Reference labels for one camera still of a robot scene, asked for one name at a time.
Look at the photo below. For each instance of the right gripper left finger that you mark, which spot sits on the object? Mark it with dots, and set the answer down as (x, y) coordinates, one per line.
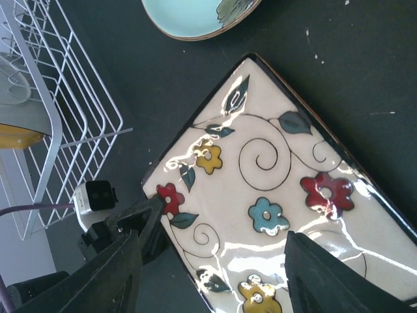
(108, 283)

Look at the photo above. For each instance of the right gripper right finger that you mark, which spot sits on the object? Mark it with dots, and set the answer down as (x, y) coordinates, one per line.
(319, 282)

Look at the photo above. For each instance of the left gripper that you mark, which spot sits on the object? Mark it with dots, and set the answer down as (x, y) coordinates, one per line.
(143, 217)

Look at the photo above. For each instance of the white wire dish rack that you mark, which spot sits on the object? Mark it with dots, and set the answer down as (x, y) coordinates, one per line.
(49, 62)

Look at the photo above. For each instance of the orange dotted scalloped plate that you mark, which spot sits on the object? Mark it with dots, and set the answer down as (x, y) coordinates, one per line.
(18, 138)

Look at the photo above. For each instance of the white square plate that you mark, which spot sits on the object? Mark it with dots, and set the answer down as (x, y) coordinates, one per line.
(21, 104)

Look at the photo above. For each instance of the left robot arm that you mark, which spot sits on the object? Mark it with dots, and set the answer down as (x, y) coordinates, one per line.
(16, 295)

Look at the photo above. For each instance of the green floral plate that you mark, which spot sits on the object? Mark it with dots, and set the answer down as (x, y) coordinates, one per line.
(197, 20)

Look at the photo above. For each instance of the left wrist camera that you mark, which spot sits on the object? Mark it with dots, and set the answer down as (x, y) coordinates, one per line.
(93, 202)

